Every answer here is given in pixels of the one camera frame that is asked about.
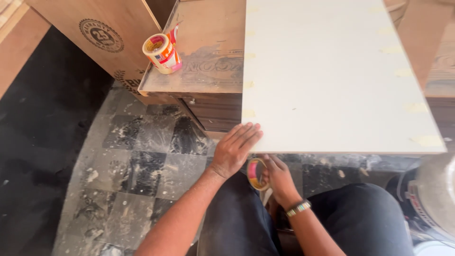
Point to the person's left hand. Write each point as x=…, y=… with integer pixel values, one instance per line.
x=231, y=153

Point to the person's right hand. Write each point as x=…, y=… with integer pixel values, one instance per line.
x=282, y=183

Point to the person's right fingers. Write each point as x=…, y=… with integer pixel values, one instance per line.
x=274, y=165

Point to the yellow masking tape roll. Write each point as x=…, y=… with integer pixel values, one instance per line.
x=253, y=177

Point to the white laminate board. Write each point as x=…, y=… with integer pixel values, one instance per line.
x=337, y=78

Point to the person's black trousers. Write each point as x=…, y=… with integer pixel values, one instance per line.
x=359, y=220

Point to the brown wooden cabinet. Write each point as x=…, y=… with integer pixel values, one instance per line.
x=209, y=74

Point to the packaged tape rolls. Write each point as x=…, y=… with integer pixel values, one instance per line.
x=161, y=53

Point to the clear plastic jar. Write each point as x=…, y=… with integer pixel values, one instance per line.
x=435, y=192

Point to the white bucket lid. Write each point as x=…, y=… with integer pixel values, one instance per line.
x=435, y=249

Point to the plain brown plywood sheet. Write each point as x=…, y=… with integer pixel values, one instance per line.
x=419, y=32

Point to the stamped plywood sheet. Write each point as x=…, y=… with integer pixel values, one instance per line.
x=106, y=21

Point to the black floor mat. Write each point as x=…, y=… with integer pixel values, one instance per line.
x=39, y=142

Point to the light brown wooden board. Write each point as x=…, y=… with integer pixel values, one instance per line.
x=17, y=46

